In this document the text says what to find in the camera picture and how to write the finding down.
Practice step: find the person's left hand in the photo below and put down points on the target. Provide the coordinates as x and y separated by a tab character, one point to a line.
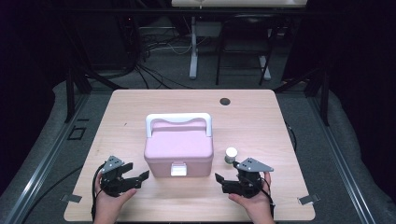
107	205

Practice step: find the small bottle with white cap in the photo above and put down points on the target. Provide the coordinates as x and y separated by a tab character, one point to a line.
231	153

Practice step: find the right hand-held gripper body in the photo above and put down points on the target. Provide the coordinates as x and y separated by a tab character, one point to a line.
249	183

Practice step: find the aluminium floor rail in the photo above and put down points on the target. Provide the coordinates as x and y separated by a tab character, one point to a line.
342	161
46	161

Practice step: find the black metal stand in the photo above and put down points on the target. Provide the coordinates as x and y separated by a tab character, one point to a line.
70	93
325	99

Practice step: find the black chair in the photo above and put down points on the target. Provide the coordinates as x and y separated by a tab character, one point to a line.
249	21

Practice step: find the white desk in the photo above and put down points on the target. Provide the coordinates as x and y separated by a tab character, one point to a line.
193	46

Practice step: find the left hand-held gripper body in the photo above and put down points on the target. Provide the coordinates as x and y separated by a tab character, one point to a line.
109	183

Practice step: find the grey tape strip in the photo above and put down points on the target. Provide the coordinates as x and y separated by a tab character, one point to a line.
308	199
71	198

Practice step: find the black round table grommet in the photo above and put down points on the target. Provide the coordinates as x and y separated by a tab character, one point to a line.
224	101

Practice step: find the person's right hand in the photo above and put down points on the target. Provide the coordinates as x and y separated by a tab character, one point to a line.
258	207

